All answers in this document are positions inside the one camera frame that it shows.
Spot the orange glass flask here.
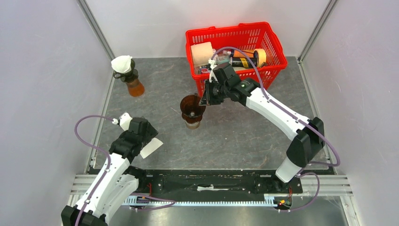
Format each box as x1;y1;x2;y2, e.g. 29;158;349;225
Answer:
126;79;145;97

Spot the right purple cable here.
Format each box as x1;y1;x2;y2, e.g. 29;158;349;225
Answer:
210;47;341;213

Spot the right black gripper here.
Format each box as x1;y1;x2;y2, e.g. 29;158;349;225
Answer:
200;79;229;105

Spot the brown transparent dripper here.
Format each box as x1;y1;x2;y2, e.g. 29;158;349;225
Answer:
180;95;206;124

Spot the red plastic basket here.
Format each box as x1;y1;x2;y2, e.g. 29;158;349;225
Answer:
185;22;287;95

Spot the yellow masking tape roll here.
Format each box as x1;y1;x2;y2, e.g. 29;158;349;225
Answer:
253;48;267;68

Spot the small glass beaker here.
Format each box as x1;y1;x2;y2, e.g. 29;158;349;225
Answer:
185;121;200;129

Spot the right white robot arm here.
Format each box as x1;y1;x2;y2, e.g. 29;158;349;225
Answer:
199;63;325;193

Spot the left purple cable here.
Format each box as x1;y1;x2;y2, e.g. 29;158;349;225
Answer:
73;115;177;226

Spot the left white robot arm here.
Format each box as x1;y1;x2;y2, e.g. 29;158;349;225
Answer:
61;113;163;226

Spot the black orange cylinder can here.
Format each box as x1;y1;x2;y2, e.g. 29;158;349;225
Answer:
231;49;257;69

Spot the purple cable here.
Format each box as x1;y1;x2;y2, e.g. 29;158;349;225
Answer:
210;47;341;213
73;115;177;226

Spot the white cable duct strip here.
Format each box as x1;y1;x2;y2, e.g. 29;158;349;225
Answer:
122;195;291;208

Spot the green transparent dripper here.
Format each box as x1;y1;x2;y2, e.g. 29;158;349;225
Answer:
112;59;138;83

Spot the clear plastic bottle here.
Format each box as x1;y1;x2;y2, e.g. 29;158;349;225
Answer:
215;50;232;65

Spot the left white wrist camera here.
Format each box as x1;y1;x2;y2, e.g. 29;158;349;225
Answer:
112;112;133;131

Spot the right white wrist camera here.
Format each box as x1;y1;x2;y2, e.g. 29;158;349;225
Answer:
208;59;218;83

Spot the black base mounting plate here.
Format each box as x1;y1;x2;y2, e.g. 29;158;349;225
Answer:
135;169;303;202

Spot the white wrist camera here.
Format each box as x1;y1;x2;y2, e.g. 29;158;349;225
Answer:
112;112;133;131
208;59;218;83

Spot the beige paper roll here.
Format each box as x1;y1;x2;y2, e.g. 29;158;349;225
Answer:
190;42;214;67

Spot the white paper coffee filter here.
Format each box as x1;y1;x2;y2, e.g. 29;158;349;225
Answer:
111;55;132;74

